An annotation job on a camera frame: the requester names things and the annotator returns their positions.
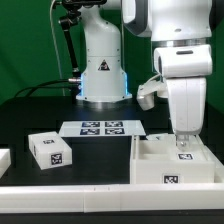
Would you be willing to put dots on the white left fence block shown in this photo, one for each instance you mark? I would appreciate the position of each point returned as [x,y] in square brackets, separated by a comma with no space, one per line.
[5,161]

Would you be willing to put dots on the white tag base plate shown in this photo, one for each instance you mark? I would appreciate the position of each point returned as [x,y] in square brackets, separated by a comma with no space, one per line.
[101,128]

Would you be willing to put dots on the white cabinet body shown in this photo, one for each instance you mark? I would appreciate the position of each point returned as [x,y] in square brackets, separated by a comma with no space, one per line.
[146,168]

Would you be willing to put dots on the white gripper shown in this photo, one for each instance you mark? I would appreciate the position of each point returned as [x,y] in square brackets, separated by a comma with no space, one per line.
[184,70]

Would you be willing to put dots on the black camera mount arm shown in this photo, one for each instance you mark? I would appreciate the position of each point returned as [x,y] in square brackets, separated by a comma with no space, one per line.
[72,17]

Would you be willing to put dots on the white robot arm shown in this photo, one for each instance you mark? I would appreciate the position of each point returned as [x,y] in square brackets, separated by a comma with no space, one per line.
[179,31]

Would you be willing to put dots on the white door panel with knob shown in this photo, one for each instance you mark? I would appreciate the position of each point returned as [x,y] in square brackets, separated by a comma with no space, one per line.
[165,144]

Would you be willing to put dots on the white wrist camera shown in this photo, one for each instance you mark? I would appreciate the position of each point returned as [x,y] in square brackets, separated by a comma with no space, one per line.
[145,93]

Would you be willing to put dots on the white cabinet top block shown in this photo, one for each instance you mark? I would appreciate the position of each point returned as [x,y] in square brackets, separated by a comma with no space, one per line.
[49,150]

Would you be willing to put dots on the white front fence bar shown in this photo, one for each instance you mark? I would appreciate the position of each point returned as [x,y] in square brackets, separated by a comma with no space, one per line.
[108,198]

